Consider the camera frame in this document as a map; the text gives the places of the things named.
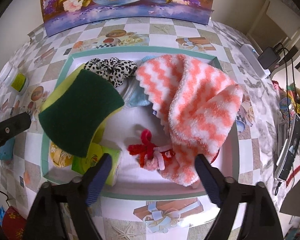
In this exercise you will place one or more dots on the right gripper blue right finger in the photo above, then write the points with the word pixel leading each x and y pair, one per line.
pixel 211 179

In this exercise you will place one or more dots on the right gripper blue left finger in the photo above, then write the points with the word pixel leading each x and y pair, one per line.
pixel 95 178

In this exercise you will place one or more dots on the red pink pipe cleaner doll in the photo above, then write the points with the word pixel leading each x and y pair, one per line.
pixel 150 156

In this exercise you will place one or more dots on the green yellow scrub sponge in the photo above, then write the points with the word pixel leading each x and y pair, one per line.
pixel 74 111

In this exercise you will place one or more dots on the pink white fuzzy towel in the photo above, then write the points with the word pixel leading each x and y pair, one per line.
pixel 197 106

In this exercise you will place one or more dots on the light blue face mask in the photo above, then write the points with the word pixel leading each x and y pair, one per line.
pixel 134 95

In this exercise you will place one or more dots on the leopard print scrunchie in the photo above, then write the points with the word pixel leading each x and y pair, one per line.
pixel 114 70

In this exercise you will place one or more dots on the teal plastic toy container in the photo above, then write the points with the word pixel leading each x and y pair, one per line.
pixel 6 151

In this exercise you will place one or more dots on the teal shallow tray box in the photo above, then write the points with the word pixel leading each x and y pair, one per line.
pixel 124 127

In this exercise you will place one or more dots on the patterned tablecloth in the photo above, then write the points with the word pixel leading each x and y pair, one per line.
pixel 42 59

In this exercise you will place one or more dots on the white pill bottle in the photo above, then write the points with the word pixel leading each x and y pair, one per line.
pixel 13 78

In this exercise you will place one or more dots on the laptop on side desk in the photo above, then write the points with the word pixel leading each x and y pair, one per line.
pixel 289 151

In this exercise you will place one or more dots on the white power strip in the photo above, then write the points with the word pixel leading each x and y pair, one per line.
pixel 252 56

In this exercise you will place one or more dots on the black power adapter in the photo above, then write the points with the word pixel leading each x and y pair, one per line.
pixel 268 58

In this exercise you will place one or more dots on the flower painting canvas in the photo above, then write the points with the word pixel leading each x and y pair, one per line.
pixel 60 15

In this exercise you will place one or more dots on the white wooden shelf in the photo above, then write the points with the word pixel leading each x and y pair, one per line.
pixel 284 17

